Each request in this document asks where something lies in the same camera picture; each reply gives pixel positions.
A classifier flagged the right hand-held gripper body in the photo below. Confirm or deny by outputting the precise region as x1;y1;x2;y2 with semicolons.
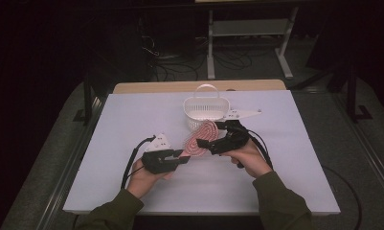
211;108;263;156

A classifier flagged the person's left hand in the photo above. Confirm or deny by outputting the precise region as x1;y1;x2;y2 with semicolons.
126;158;175;199

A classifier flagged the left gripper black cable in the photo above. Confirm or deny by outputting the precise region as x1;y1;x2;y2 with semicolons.
120;134;157;190

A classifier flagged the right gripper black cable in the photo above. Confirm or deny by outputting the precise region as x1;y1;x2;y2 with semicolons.
247;127;274;171

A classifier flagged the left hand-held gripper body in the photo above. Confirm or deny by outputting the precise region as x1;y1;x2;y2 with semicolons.
141;132;183;175

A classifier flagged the black metal stand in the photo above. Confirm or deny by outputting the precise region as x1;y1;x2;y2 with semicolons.
72;71;102;127
345;61;374;125

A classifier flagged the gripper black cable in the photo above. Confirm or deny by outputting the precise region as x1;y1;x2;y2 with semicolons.
247;127;274;171
120;134;157;190

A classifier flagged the pink hairbrush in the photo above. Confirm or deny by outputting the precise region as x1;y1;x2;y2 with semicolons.
179;119;220;158

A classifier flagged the black floor cable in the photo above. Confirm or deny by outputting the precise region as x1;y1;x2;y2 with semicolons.
321;165;364;230

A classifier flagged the person's right hand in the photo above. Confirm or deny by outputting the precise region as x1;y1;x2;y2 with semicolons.
220;138;274;179

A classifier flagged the white metal desk frame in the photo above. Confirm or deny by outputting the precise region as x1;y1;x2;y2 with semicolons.
206;5;300;81

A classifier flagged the white plastic basket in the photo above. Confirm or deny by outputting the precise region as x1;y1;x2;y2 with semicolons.
183;83;231;132

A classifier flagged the bundle of floor cables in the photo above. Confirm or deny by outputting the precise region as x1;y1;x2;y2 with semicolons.
138;33;260;82

